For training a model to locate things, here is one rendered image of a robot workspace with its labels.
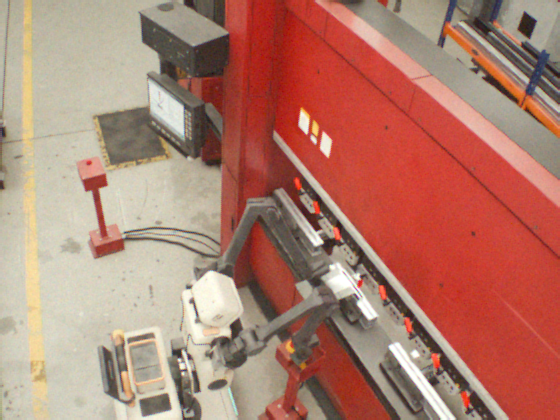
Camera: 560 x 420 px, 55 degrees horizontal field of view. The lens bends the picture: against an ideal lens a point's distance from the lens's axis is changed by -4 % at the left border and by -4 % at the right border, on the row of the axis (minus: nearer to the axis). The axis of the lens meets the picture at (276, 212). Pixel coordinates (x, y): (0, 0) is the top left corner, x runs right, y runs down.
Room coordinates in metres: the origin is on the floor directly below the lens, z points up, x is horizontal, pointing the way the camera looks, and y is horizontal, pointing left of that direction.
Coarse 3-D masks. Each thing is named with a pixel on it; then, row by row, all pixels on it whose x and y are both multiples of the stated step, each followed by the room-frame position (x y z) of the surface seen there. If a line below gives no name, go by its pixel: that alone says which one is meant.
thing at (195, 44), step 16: (144, 16) 2.75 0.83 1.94; (160, 16) 2.76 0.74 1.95; (176, 16) 2.77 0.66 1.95; (192, 16) 2.79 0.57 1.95; (144, 32) 2.78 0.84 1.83; (160, 32) 2.66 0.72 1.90; (176, 32) 2.60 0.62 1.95; (192, 32) 2.61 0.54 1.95; (208, 32) 2.63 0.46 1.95; (224, 32) 2.64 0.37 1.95; (160, 48) 2.67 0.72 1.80; (176, 48) 2.57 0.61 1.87; (192, 48) 2.48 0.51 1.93; (208, 48) 2.54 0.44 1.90; (224, 48) 2.62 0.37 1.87; (160, 64) 2.84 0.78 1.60; (176, 64) 2.58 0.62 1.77; (192, 64) 2.48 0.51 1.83; (208, 64) 2.54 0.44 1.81; (224, 64) 2.62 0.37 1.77; (176, 80) 2.85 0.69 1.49
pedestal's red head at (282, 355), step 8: (280, 344) 1.58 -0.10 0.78; (280, 352) 1.54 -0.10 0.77; (288, 352) 1.54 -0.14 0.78; (280, 360) 1.54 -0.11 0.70; (288, 360) 1.50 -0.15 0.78; (312, 360) 1.53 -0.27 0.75; (320, 360) 1.51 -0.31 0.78; (288, 368) 1.49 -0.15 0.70; (296, 368) 1.50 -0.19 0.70; (304, 368) 1.44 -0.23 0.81; (312, 368) 1.48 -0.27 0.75; (320, 368) 1.52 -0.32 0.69; (296, 376) 1.45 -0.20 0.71; (304, 376) 1.45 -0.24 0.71
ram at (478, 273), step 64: (320, 64) 2.29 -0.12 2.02; (320, 128) 2.22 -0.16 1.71; (384, 128) 1.86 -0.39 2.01; (384, 192) 1.78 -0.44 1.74; (448, 192) 1.52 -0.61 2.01; (384, 256) 1.69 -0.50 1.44; (448, 256) 1.43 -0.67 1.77; (512, 256) 1.24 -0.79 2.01; (448, 320) 1.32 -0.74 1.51; (512, 320) 1.14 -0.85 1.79; (512, 384) 1.02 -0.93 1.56
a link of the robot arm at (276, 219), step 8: (272, 208) 1.77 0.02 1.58; (272, 216) 1.75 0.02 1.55; (280, 216) 1.78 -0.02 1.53; (272, 224) 1.77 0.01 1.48; (280, 224) 1.77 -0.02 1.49; (280, 232) 1.76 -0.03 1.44; (288, 232) 1.77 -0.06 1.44; (288, 240) 1.76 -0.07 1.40; (288, 248) 1.75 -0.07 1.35; (296, 248) 1.76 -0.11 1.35; (296, 256) 1.74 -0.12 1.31; (304, 256) 1.77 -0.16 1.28; (296, 264) 1.73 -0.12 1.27; (304, 264) 1.73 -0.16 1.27
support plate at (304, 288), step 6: (336, 270) 1.95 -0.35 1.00; (324, 276) 1.89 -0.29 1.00; (330, 276) 1.90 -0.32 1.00; (336, 276) 1.90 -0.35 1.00; (306, 282) 1.84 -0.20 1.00; (300, 288) 1.80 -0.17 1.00; (306, 288) 1.80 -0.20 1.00; (312, 288) 1.80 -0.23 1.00; (348, 288) 1.83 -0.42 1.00; (300, 294) 1.76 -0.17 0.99; (306, 294) 1.76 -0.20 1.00; (336, 294) 1.78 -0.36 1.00; (342, 294) 1.79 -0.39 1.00; (348, 294) 1.79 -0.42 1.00
